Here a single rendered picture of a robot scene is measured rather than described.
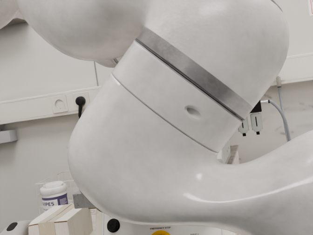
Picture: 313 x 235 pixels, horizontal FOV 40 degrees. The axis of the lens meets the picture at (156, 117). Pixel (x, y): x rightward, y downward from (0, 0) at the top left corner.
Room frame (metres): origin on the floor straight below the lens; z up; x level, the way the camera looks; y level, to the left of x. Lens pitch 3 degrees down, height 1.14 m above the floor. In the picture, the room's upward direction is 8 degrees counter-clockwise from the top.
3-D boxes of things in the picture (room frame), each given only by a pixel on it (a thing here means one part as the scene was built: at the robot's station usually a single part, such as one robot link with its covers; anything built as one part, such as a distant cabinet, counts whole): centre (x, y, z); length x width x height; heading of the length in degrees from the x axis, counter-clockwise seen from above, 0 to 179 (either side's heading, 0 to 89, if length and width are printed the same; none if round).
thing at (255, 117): (1.32, -0.28, 1.05); 0.15 x 0.05 x 0.15; 76
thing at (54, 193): (1.42, 0.38, 0.82); 0.09 x 0.09 x 0.15
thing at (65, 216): (1.24, 0.32, 0.80); 0.19 x 0.13 x 0.09; 166
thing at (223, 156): (1.14, -0.15, 0.96); 0.26 x 0.05 x 0.07; 166
